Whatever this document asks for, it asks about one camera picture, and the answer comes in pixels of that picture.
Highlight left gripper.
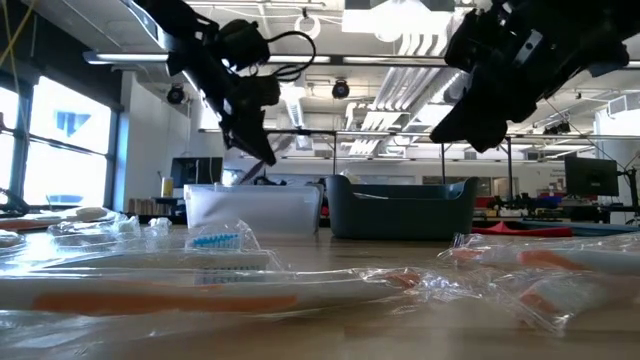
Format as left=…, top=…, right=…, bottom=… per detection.
left=197, top=62, right=278, bottom=168

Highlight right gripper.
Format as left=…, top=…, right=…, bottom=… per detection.
left=429, top=7, right=567, bottom=154

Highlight black monitor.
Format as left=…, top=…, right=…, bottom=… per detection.
left=564, top=155, right=620, bottom=198
left=170, top=156, right=225, bottom=190

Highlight clear frosted plastic bin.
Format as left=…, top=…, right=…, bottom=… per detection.
left=183, top=182, right=324, bottom=236

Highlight red cloth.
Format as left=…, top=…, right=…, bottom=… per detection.
left=471, top=221, right=575, bottom=238

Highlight grey-blue plastic bin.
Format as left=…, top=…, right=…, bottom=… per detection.
left=324, top=174, right=480, bottom=242

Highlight white ceiling light panel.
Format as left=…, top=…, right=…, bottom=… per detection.
left=341, top=0, right=455, bottom=44

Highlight bagged items at left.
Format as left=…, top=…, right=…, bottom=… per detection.
left=47, top=215, right=174, bottom=254

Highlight black background rig frame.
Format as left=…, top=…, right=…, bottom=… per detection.
left=262, top=128, right=339, bottom=177
left=439, top=132, right=514, bottom=197

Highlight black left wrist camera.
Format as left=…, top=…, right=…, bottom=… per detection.
left=244, top=74, right=282, bottom=109

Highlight black overhead camera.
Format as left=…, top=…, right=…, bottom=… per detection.
left=330, top=76, right=352, bottom=101

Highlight black aluminium frame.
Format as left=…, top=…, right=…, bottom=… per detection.
left=264, top=52, right=640, bottom=70

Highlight white cable coil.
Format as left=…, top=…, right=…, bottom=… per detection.
left=293, top=12, right=323, bottom=42

